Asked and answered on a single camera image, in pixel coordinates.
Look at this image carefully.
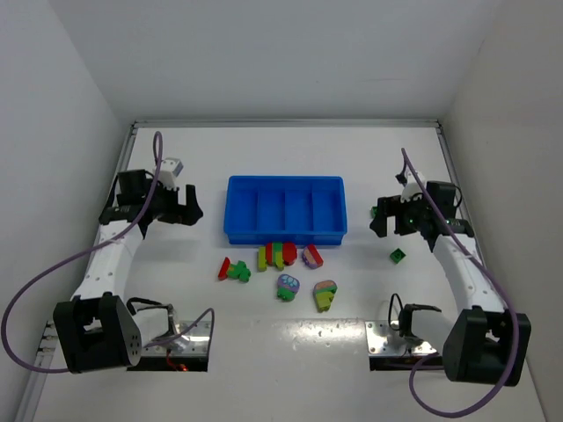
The metal base plate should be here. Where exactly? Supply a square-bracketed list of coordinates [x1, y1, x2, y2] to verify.
[364, 320, 435, 371]
[128, 320, 213, 373]

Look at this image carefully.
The green lego cluster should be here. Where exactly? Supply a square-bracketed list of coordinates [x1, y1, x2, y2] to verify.
[227, 261, 252, 282]

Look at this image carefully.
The green square lego brick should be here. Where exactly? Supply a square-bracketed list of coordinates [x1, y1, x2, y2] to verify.
[390, 248, 406, 265]

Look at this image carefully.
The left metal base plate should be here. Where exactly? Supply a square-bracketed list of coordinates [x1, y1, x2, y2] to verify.
[128, 320, 213, 373]

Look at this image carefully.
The blue divided plastic bin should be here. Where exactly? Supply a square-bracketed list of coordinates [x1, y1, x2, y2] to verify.
[223, 175, 347, 246]

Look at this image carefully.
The red purple rounded lego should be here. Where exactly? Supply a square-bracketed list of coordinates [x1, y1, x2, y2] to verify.
[302, 244, 324, 269]

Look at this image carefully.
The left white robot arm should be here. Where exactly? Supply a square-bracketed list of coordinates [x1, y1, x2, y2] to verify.
[53, 170, 203, 374]

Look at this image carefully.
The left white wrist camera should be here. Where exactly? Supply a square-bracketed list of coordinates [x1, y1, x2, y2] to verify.
[157, 157, 183, 190]

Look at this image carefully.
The striped red green lego stack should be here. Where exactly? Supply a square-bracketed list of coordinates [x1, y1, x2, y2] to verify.
[257, 242, 297, 272]

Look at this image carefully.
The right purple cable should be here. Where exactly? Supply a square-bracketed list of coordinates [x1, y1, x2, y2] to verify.
[399, 147, 519, 418]

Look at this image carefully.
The purple paw print lego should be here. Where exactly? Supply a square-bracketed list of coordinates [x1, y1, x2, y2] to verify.
[276, 273, 300, 302]

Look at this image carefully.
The red lego piece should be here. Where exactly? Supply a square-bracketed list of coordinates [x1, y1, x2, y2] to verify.
[217, 258, 230, 280]

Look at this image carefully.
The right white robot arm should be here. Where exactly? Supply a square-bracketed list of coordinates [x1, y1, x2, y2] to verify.
[369, 181, 531, 387]

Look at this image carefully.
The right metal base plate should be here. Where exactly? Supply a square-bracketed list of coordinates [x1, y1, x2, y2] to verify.
[364, 320, 435, 371]

